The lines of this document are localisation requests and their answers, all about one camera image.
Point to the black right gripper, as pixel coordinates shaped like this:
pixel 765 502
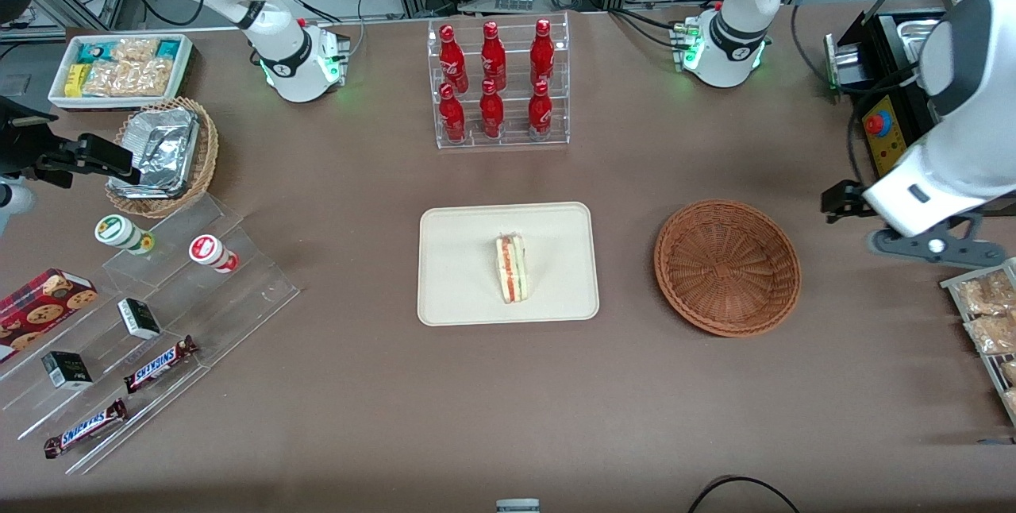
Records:
pixel 22 148

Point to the triangle sandwich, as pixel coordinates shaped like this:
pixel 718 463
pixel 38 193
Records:
pixel 512 267

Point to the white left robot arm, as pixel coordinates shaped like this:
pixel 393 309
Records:
pixel 968 100

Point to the light tan wicker basket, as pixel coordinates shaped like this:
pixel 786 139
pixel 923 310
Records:
pixel 208 156

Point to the brown round wicker basket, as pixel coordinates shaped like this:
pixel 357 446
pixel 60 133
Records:
pixel 726 267

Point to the grey snack tray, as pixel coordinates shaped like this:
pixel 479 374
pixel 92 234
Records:
pixel 952 287

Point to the cream rectangular tray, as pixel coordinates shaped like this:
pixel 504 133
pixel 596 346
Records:
pixel 460 267

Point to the black food warmer yellow panel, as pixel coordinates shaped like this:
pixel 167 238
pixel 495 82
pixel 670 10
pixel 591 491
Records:
pixel 885 148

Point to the green lid sunflower cup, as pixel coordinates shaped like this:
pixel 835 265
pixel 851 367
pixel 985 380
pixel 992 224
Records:
pixel 115 230

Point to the aluminium foil container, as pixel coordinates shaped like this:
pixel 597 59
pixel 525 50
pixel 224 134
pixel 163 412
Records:
pixel 163 148

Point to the yellow snack packet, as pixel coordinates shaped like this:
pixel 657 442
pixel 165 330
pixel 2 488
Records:
pixel 75 80

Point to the clear bag of puffed snacks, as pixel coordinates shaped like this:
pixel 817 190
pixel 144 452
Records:
pixel 127 72

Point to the teal snack packet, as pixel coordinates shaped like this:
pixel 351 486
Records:
pixel 97 52
pixel 168 50

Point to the white snack bin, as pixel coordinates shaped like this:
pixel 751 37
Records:
pixel 182 72

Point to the red tartan cookie box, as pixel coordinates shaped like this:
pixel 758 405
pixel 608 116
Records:
pixel 40 310

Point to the red lid yogurt cup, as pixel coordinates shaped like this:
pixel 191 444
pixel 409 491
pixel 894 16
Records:
pixel 210 251

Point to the small black carton box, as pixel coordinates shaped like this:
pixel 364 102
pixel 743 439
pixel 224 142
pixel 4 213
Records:
pixel 67 370
pixel 139 318

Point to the clear bag of crackers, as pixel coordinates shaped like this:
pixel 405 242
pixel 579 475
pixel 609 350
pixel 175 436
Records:
pixel 1008 372
pixel 992 334
pixel 984 295
pixel 1011 402

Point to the clear acrylic stepped shelf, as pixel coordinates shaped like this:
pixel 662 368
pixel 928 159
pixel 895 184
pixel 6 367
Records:
pixel 230 314

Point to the Snickers chocolate bar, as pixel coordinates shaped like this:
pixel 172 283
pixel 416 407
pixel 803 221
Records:
pixel 159 364
pixel 83 429

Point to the red cola bottle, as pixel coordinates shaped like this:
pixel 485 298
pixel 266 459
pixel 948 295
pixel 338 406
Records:
pixel 540 112
pixel 493 52
pixel 451 56
pixel 542 52
pixel 452 116
pixel 491 112

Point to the clear acrylic bottle rack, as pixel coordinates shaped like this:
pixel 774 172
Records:
pixel 508 140

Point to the small grey white device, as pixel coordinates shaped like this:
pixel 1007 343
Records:
pixel 517 507

